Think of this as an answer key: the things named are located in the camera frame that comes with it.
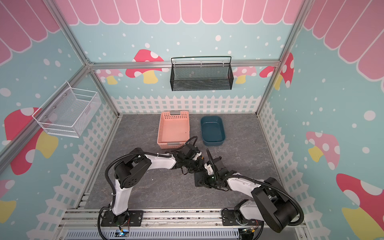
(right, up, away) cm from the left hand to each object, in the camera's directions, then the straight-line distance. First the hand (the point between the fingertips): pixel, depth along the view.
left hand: (206, 172), depth 89 cm
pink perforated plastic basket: (-23, +25, +23) cm, 41 cm away
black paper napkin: (-4, -2, -4) cm, 6 cm away
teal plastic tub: (+7, +25, +24) cm, 35 cm away
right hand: (-5, -5, -5) cm, 9 cm away
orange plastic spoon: (-2, +8, +5) cm, 9 cm away
